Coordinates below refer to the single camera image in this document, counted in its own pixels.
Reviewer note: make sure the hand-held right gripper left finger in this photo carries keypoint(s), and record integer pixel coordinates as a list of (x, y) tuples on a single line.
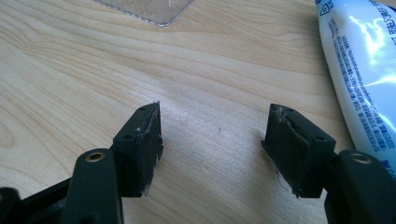
[(137, 155)]

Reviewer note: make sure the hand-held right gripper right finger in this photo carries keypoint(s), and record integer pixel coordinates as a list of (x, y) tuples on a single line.
[(292, 149)]

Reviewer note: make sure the clear plastic container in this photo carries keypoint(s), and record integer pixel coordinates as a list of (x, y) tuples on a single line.
[(149, 11)]

